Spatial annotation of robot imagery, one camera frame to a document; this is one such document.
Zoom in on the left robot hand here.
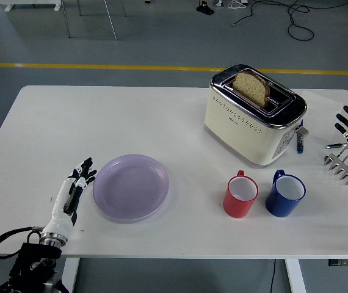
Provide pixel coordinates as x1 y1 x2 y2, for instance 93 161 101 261
42 157 98 238

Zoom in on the purple plastic plate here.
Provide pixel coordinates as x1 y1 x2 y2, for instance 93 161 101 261
93 154 170 223

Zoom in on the brown bread slice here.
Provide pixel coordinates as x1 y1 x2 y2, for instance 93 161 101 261
231 71 271 107

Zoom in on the metal toast rack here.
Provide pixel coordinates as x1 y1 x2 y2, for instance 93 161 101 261
323 143 348 186

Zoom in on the black ballpoint pen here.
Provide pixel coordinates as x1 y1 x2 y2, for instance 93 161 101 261
322 142 348 150

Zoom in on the blue marker pen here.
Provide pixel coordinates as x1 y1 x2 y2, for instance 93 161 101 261
295 119 305 154

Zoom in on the white table leg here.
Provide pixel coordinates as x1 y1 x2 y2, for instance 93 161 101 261
285 259 306 293
58 258 80 293

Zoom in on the blue mug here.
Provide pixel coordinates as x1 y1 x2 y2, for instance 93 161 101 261
265 169 306 218

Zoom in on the cream chrome toaster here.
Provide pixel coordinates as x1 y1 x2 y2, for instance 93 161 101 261
203 63 310 168

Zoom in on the red mug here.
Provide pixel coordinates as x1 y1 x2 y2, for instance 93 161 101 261
222 170 259 219

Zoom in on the white furniture base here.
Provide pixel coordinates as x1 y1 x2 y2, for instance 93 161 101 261
0 0 62 12

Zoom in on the black floor device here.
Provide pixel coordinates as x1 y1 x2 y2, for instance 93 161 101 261
195 1 215 15

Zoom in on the black floor cable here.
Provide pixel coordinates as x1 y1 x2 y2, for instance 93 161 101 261
230 0 348 41

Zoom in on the black cable under table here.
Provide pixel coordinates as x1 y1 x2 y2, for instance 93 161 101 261
268 259 277 293

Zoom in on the white floor cable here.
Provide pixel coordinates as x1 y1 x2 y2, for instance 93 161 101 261
227 0 248 10

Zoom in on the metal chair frame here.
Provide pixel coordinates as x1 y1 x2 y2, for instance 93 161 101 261
60 0 128 41

